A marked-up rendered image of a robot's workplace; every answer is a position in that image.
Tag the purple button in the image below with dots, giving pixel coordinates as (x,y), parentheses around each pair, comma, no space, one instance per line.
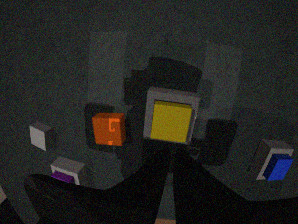
(69,170)

